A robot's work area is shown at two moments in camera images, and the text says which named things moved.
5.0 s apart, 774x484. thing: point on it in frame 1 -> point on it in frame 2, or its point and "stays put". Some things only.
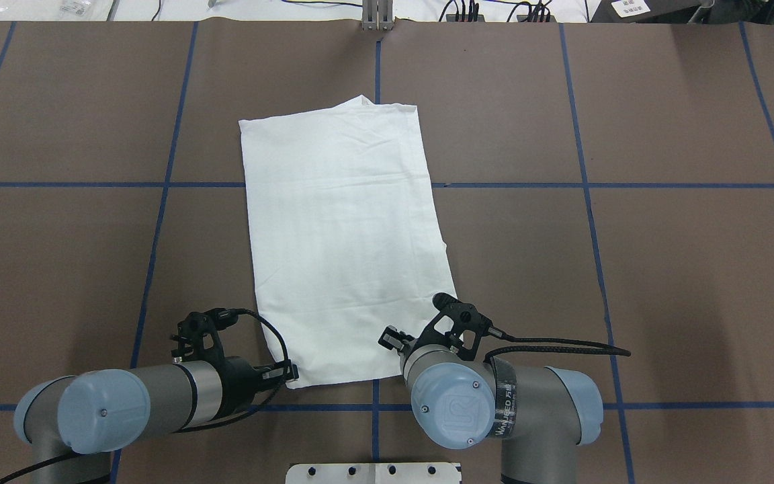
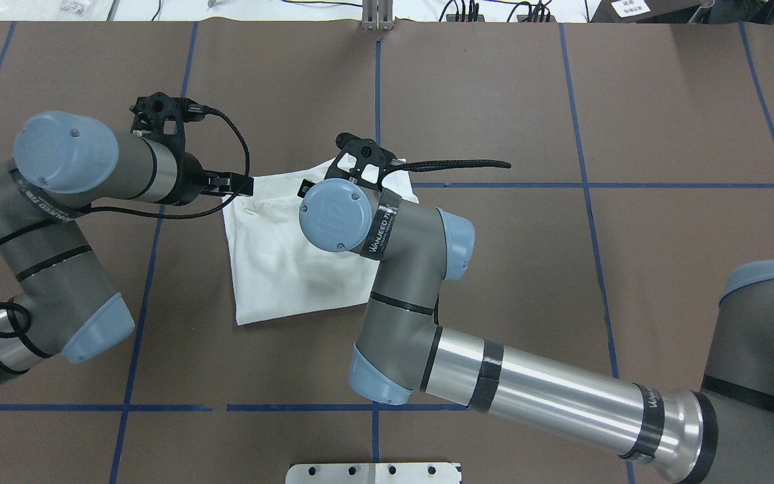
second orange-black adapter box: (535, 18) stays put
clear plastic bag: (47, 10) stays put
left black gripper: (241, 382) -> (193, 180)
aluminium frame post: (377, 15) stays put
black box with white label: (648, 11) stays put
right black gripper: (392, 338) -> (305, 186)
